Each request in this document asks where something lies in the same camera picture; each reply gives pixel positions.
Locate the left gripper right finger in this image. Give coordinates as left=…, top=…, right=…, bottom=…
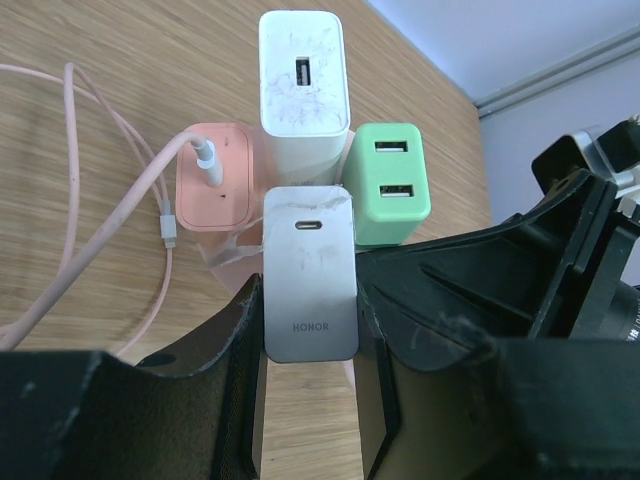
left=354, top=290, right=639, bottom=479

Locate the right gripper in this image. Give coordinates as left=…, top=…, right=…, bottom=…
left=356, top=117, right=639, bottom=370

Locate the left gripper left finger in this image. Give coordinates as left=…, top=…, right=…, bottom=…
left=1, top=275, right=265, bottom=479

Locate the white honor charger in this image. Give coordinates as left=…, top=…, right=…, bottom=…
left=263, top=185, right=359, bottom=363

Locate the green dual usb charger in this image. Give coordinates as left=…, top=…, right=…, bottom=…
left=342, top=123, right=431, bottom=249

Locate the tall white charger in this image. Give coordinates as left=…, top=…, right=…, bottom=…
left=258, top=10, right=351, bottom=186

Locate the thin pink charging cable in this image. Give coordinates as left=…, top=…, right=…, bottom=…
left=0, top=62, right=216, bottom=359

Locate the pink charger with cable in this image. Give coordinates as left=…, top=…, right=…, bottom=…
left=175, top=123, right=254, bottom=232

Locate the right aluminium frame post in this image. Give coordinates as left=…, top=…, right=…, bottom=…
left=474, top=25, right=639, bottom=119

